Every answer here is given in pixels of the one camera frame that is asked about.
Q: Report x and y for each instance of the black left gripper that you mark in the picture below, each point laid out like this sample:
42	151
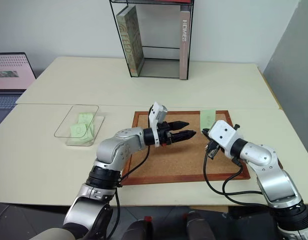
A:
165	135

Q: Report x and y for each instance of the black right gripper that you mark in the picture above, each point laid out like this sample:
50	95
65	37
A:
212	149

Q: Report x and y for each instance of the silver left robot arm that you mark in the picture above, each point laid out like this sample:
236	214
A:
114	150

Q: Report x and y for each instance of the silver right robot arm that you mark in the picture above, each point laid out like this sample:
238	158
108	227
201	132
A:
259	155

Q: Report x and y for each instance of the green sticky note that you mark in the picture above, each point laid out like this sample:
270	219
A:
84	118
208	117
79	130

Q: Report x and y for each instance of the clear plastic box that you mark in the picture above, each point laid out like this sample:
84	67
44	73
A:
80	125

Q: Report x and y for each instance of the wooden framed cork board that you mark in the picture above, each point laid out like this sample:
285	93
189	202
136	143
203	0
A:
179	162

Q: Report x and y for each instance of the pink HOMES book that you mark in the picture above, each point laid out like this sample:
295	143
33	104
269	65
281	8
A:
184	45

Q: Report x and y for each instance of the grey partition panel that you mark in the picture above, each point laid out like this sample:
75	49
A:
291	87

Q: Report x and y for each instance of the green patterned book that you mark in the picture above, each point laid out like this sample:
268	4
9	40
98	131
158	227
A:
130	42

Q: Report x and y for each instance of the dark rounded shape, red cap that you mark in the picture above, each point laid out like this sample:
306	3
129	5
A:
139	230

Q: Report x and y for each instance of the grey robot body shell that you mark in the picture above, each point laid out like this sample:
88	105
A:
51	233

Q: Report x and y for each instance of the open laptop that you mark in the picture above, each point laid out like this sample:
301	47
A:
9	72

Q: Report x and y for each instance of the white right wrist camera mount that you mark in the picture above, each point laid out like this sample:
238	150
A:
224	135

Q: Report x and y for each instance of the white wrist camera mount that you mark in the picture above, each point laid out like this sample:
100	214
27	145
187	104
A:
156	112
224	135

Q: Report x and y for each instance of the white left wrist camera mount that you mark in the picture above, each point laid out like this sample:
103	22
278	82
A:
156	112

